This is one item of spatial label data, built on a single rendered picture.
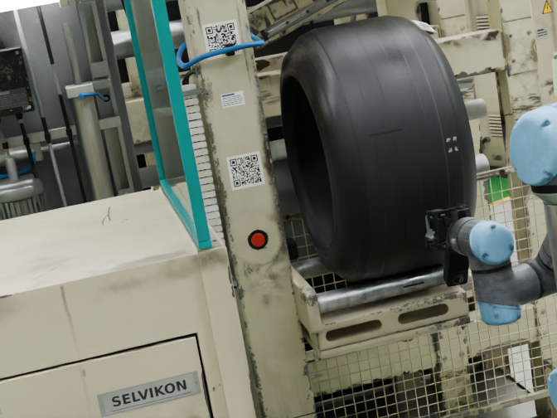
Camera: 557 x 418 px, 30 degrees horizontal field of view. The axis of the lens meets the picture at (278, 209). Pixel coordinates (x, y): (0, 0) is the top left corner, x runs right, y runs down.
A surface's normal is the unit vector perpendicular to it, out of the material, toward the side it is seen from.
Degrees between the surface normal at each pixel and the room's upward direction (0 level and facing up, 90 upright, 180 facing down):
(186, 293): 90
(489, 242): 83
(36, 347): 90
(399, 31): 27
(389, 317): 90
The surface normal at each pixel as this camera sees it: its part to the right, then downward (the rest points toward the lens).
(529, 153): -0.91, 0.11
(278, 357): 0.21, 0.19
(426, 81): 0.08, -0.36
